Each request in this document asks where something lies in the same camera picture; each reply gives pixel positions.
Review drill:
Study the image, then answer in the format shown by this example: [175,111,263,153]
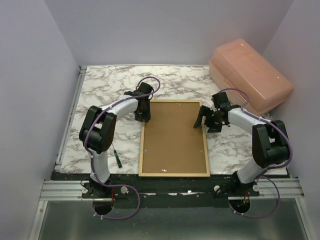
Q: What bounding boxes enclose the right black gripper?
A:
[193,105,223,134]

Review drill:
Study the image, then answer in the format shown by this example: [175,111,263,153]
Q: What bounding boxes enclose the brown cardboard backing board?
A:
[141,101,208,174]

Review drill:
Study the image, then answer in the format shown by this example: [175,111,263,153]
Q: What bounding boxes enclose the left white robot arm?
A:
[79,88,154,198]

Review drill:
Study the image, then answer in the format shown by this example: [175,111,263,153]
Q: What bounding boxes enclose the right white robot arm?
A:
[193,90,293,196]

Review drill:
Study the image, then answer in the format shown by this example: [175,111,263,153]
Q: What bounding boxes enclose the small green screwdriver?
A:
[111,143,123,169]

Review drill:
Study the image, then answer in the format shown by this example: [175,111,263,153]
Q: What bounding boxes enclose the pink plastic storage box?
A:
[209,38,294,116]

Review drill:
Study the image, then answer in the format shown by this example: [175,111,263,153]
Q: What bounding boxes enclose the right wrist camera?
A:
[211,91,231,109]

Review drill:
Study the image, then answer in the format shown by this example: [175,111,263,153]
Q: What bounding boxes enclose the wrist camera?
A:
[136,82,154,96]
[211,91,231,109]

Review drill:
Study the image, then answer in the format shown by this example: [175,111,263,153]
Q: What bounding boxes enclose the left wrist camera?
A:
[136,82,154,96]

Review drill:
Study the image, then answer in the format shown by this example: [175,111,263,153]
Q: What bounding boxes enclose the aluminium rail frame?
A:
[27,66,87,240]

